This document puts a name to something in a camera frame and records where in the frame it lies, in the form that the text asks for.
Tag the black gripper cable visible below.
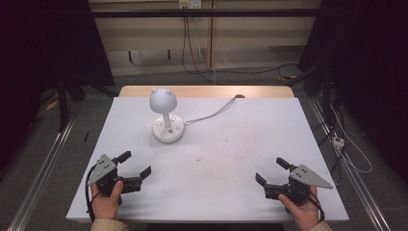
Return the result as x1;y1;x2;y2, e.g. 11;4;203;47
297;184;326;222
84;164;99;223

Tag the white wall socket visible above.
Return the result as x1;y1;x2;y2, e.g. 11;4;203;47
178;0;203;10

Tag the white hanging cable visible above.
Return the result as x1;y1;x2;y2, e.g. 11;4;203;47
193;16;217;85

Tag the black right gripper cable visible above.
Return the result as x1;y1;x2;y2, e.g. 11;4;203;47
297;184;326;222

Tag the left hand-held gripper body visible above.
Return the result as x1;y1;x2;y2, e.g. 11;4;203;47
88;153;144;206

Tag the white mushroom desk lamp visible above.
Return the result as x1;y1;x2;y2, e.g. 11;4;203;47
148;88;186;144

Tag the white lamp cable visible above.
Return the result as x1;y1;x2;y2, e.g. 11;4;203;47
184;94;241;127

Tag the white floor cable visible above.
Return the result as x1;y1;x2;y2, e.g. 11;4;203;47
329;103;373;175

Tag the person's right hand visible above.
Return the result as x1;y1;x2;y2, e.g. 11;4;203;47
277;185;325;225

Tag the black horizontal metal bar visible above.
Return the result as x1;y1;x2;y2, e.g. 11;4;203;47
90;8;322;19

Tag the black metal stand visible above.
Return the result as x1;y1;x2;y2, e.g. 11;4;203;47
56;71;119;133

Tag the black curtain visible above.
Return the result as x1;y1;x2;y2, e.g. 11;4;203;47
297;0;408;186
0;0;115;171

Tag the wooden table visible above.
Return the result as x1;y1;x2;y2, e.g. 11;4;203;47
118;85;295;99

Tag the white power strip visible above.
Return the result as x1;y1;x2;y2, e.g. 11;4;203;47
332;134;346;150

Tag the black floor cable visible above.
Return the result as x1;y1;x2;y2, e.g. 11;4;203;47
191;62;301;81

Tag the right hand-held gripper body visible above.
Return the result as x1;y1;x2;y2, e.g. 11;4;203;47
264;164;334;214

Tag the metal floor rail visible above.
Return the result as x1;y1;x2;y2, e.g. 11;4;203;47
307;96;393;231
6;115;77;231

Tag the white table mat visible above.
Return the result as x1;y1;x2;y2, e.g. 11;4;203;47
65;96;350;224

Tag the black hanging cable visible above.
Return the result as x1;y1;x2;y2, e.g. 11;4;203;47
182;16;217;85

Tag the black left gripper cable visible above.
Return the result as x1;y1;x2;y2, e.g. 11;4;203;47
84;164;99;223

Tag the person's left hand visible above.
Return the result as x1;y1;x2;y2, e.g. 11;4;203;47
90;180;125;221

